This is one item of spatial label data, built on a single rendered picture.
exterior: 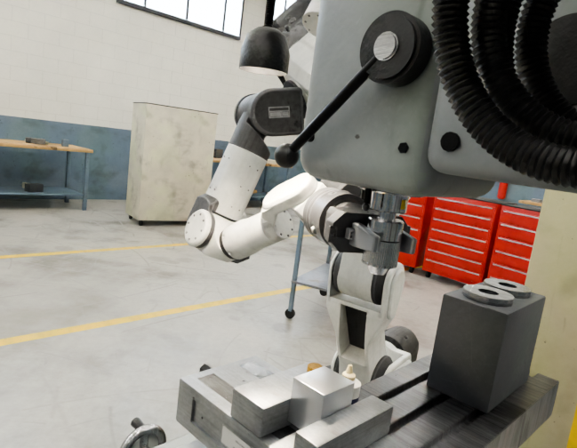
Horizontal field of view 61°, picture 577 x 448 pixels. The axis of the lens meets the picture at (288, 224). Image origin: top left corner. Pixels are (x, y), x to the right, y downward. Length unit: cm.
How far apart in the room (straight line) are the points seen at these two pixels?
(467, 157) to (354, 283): 91
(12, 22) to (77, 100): 131
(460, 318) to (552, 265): 144
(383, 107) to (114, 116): 825
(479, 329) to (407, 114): 52
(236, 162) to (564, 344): 177
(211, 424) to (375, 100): 47
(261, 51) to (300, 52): 37
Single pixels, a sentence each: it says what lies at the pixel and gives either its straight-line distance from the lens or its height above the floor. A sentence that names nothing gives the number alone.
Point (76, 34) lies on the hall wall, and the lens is 852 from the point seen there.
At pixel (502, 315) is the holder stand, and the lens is 92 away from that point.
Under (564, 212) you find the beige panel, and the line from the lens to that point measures 234.
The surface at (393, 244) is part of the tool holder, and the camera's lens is 63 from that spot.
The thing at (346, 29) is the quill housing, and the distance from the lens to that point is 59.
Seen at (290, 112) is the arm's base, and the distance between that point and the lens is 102.
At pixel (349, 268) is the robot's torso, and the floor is 104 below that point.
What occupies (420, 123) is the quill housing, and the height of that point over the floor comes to 139.
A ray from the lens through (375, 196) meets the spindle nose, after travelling 63.
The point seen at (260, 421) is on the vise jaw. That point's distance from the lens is 63.
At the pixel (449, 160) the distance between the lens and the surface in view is 48.
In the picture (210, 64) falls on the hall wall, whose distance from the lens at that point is 971.
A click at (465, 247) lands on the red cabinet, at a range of 565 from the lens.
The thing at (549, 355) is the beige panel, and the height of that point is 60.
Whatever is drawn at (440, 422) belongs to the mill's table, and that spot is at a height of 93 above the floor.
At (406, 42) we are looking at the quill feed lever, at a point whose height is 146.
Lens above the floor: 135
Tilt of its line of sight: 10 degrees down
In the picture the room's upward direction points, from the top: 7 degrees clockwise
